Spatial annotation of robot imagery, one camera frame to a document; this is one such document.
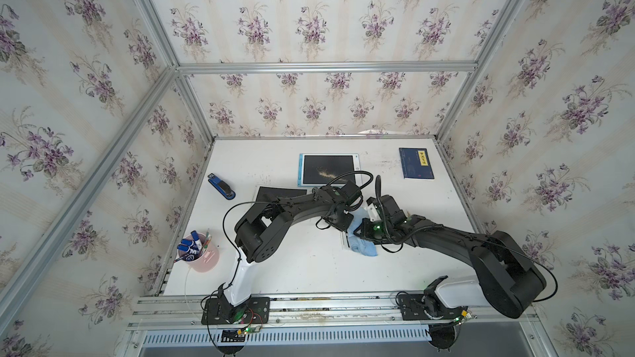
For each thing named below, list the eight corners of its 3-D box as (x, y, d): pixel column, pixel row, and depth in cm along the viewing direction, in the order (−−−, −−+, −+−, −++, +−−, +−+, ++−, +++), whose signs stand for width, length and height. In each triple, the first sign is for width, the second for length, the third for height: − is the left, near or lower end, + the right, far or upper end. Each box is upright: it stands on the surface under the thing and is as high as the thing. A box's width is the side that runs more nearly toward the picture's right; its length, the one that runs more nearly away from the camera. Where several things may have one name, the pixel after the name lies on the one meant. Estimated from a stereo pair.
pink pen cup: (185, 272, 81) (171, 262, 73) (194, 245, 87) (182, 233, 79) (217, 272, 81) (206, 262, 73) (224, 245, 87) (215, 233, 79)
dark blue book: (405, 180, 108) (406, 177, 106) (396, 150, 119) (397, 147, 118) (436, 180, 108) (438, 178, 106) (425, 150, 119) (426, 147, 118)
